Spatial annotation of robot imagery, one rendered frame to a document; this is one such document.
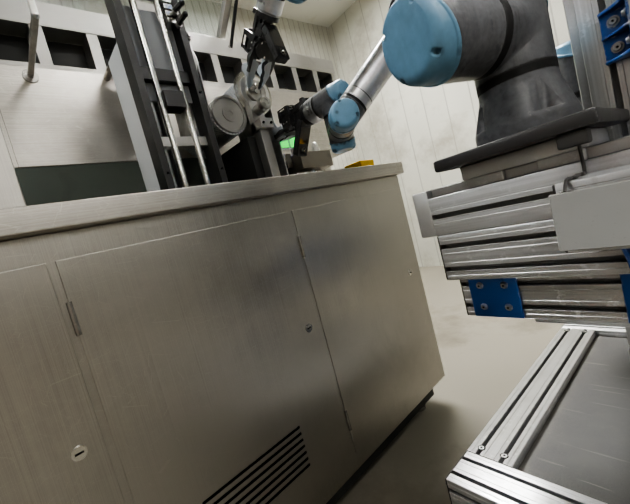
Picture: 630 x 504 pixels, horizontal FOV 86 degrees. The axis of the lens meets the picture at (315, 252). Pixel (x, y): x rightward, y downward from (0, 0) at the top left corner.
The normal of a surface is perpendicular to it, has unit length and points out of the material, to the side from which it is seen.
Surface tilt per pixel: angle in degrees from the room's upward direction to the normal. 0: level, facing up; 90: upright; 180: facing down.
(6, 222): 90
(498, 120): 72
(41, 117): 90
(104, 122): 90
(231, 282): 90
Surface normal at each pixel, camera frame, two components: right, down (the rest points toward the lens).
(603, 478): -0.26, -0.96
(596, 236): -0.75, 0.25
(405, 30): -0.86, 0.39
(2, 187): 0.66, -0.11
